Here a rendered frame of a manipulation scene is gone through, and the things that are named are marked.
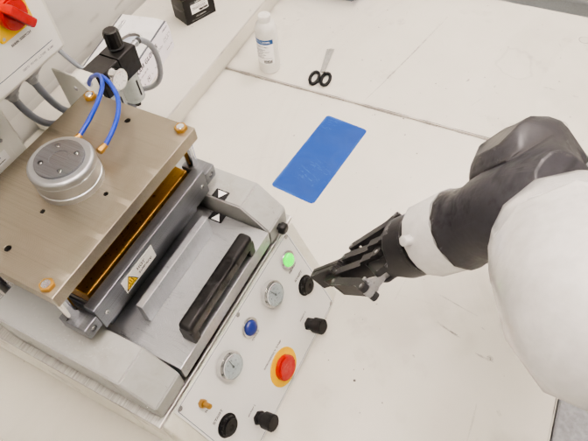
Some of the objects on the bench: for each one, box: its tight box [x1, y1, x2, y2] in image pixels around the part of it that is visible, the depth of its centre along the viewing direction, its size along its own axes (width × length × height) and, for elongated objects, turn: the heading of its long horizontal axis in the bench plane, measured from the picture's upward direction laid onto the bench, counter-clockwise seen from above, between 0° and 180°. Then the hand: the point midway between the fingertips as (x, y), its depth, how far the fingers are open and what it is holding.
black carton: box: [171, 0, 216, 26], centre depth 135 cm, size 6×9×7 cm
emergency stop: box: [276, 354, 296, 382], centre depth 83 cm, size 2×4×4 cm, turn 155°
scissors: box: [308, 48, 334, 87], centre depth 129 cm, size 14×6×1 cm, turn 168°
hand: (331, 274), depth 78 cm, fingers closed
